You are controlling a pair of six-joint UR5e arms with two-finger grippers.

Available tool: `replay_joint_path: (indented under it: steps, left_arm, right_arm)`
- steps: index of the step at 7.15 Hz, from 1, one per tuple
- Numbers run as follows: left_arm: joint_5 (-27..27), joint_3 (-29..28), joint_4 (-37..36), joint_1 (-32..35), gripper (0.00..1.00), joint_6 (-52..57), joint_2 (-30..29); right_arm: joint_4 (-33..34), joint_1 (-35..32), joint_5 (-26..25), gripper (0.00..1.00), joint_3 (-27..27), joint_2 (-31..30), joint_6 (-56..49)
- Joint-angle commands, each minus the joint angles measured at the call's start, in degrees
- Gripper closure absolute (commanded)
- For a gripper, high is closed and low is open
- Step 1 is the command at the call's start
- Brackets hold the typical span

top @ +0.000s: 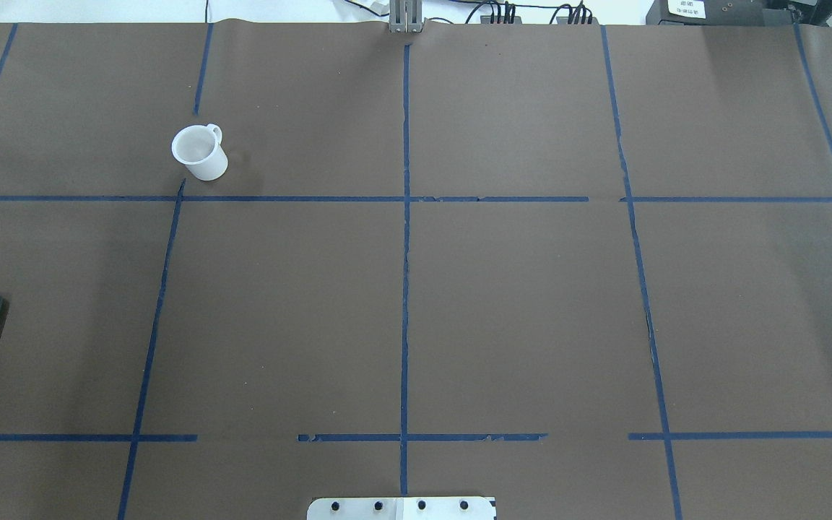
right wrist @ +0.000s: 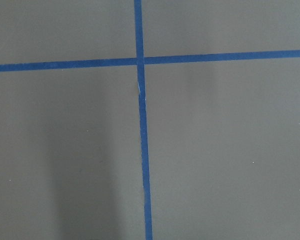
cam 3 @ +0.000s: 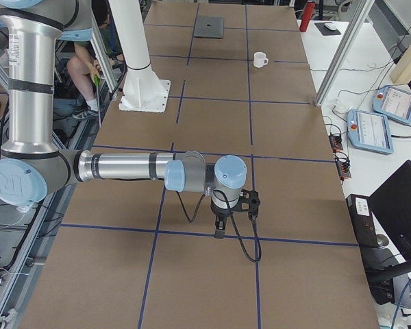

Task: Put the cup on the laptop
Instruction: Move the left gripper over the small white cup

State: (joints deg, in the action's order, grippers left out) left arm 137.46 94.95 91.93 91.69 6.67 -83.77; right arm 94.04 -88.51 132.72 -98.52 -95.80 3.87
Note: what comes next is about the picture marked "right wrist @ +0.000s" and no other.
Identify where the brown paper table cover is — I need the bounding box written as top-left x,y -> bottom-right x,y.
0,0 -> 300,240

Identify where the blue tape vertical strip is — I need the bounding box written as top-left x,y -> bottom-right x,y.
133,0 -> 153,240

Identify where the blue tape horizontal strip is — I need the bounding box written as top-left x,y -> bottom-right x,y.
0,50 -> 300,72

